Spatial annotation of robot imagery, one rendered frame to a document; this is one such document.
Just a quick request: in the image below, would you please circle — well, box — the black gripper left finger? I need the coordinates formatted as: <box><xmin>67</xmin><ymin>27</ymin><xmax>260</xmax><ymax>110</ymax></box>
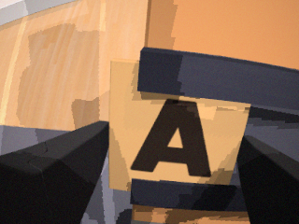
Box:
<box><xmin>0</xmin><ymin>120</ymin><xmax>109</xmax><ymax>224</ymax></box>

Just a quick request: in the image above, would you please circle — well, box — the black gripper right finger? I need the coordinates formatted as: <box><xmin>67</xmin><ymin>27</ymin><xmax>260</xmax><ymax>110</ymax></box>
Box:
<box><xmin>236</xmin><ymin>135</ymin><xmax>299</xmax><ymax>224</ymax></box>

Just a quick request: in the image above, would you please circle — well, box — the tan tile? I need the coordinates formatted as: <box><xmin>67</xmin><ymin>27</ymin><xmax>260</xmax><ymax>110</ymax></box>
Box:
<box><xmin>108</xmin><ymin>57</ymin><xmax>250</xmax><ymax>191</ymax></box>

